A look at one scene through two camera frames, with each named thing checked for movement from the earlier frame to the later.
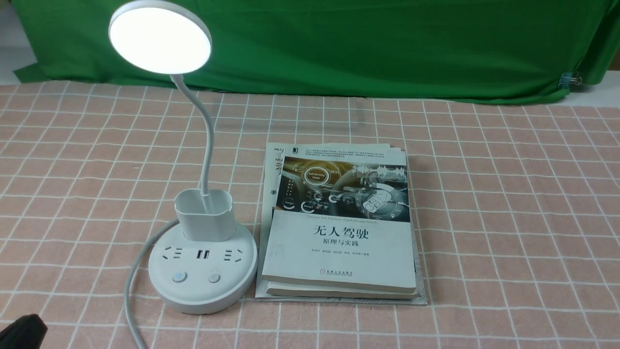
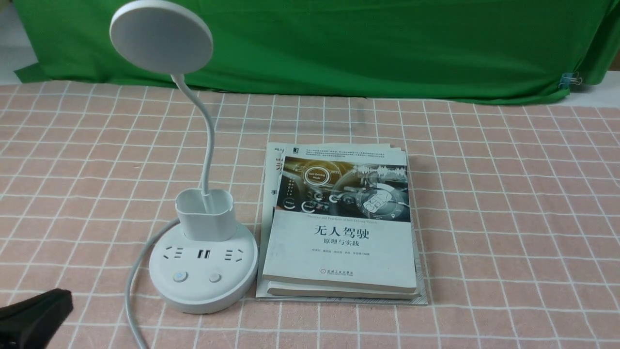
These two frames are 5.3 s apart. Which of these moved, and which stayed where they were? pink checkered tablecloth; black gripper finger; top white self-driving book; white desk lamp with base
Moved: black gripper finger
Stayed: white desk lamp with base; top white self-driving book; pink checkered tablecloth
